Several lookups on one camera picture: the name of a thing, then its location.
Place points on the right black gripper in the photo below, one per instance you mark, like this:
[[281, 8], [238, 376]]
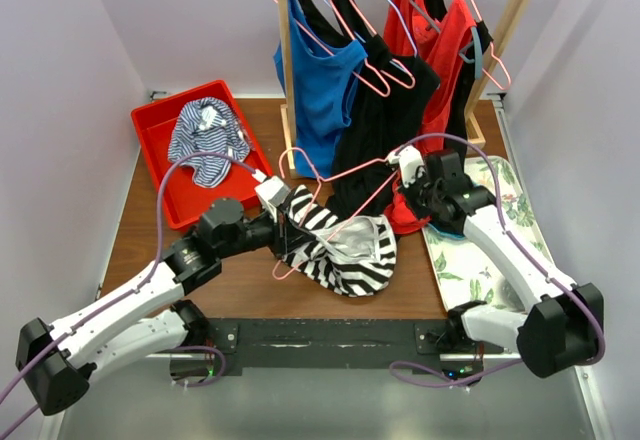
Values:
[[421, 177]]

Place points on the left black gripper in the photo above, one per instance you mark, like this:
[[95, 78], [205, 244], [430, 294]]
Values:
[[282, 232]]

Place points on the black white striped tank top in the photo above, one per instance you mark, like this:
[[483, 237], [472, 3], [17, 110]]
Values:
[[354, 258]]

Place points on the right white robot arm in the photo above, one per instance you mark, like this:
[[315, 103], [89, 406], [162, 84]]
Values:
[[562, 324]]

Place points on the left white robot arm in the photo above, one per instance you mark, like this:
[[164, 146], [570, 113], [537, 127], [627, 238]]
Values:
[[59, 361]]

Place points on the black red tank top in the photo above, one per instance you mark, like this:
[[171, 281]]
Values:
[[457, 123]]

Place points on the blue tank top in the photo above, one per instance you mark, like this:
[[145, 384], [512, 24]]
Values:
[[325, 88]]

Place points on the grey blue hanger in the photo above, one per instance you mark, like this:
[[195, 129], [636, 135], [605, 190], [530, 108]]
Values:
[[450, 10]]

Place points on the red plastic bin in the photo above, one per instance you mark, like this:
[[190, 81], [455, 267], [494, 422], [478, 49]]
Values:
[[184, 201]]

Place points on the wooden clothes rack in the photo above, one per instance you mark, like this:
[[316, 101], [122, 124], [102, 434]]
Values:
[[503, 33]]

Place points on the blue white striped shirt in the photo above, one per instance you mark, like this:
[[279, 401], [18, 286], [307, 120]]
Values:
[[208, 125]]

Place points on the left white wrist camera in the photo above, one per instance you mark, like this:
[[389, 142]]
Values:
[[272, 192]]

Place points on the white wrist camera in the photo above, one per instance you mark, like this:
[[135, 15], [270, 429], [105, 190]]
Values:
[[272, 192], [410, 165]]

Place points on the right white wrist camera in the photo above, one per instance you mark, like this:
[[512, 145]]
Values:
[[410, 165]]

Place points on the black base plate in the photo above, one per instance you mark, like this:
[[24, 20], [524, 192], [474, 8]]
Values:
[[331, 343]]

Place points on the aluminium frame rail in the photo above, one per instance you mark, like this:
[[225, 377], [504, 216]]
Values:
[[487, 396]]

